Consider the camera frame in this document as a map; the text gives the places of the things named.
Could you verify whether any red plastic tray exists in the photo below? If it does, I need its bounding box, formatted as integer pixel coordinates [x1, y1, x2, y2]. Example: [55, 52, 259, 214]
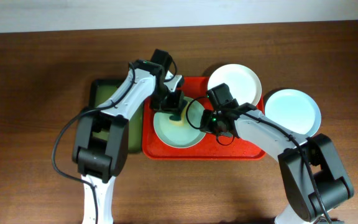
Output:
[142, 76, 267, 161]

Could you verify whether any white plate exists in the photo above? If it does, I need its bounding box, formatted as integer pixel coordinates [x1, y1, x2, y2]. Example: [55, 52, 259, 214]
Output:
[207, 64, 262, 106]

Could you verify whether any dark green tray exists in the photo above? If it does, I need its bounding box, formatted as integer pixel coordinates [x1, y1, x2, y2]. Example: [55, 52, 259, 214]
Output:
[88, 79, 144, 154]

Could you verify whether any light blue plate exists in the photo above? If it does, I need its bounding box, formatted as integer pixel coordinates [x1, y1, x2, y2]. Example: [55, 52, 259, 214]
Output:
[265, 89, 322, 136]

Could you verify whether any yellow green sponge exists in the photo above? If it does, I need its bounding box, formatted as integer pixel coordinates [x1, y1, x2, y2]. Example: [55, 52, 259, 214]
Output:
[169, 102, 188, 126]

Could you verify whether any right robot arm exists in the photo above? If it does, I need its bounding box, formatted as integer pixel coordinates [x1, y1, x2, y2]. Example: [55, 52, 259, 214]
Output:
[200, 104, 354, 224]

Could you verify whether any light green plate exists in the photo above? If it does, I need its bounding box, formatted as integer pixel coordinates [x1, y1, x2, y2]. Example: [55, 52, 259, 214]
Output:
[153, 96, 206, 149]

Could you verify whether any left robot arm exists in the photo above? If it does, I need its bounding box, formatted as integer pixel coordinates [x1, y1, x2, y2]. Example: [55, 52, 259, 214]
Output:
[72, 56, 186, 223]

